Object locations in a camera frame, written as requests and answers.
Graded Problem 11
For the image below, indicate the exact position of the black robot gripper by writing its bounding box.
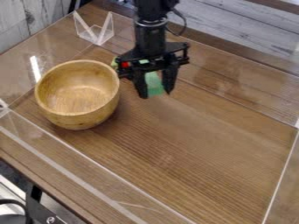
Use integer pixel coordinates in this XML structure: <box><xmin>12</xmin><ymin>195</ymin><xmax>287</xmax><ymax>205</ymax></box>
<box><xmin>116</xmin><ymin>17</ymin><xmax>189</xmax><ymax>99</ymax></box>

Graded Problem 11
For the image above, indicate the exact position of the green foam block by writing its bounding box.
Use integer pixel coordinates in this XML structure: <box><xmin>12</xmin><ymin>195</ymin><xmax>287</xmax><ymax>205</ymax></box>
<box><xmin>137</xmin><ymin>59</ymin><xmax>165</xmax><ymax>98</ymax></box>

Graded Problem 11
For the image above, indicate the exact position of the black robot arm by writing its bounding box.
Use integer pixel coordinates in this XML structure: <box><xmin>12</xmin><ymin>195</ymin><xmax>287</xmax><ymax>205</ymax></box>
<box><xmin>116</xmin><ymin>0</ymin><xmax>189</xmax><ymax>99</ymax></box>

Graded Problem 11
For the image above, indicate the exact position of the light wooden bowl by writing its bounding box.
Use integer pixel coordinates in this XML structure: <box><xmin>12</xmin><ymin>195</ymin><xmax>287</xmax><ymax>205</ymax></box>
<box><xmin>33</xmin><ymin>59</ymin><xmax>120</xmax><ymax>130</ymax></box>

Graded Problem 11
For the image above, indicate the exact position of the red ball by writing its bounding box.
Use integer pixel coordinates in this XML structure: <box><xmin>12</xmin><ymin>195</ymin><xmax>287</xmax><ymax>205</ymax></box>
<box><xmin>121</xmin><ymin>61</ymin><xmax>129</xmax><ymax>68</ymax></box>

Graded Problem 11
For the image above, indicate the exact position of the small green cube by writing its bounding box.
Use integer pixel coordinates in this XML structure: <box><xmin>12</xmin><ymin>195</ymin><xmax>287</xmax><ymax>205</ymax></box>
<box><xmin>111</xmin><ymin>57</ymin><xmax>117</xmax><ymax>70</ymax></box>

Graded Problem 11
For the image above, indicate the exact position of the clear acrylic corner bracket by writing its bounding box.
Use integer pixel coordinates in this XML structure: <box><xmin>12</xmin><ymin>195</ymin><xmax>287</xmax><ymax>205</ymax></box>
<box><xmin>72</xmin><ymin>11</ymin><xmax>115</xmax><ymax>46</ymax></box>

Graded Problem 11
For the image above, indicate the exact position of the clear acrylic tray wall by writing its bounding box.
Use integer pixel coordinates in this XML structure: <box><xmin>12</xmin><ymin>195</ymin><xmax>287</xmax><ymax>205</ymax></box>
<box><xmin>0</xmin><ymin>100</ymin><xmax>195</xmax><ymax>224</ymax></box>

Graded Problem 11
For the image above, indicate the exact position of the black table leg bracket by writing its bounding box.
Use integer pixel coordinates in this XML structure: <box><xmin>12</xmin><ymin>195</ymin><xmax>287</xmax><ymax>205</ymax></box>
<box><xmin>25</xmin><ymin>185</ymin><xmax>68</xmax><ymax>224</ymax></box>

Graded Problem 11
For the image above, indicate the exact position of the black cable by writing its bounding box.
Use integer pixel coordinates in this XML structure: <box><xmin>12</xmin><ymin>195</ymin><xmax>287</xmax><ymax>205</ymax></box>
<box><xmin>0</xmin><ymin>198</ymin><xmax>33</xmax><ymax>224</ymax></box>

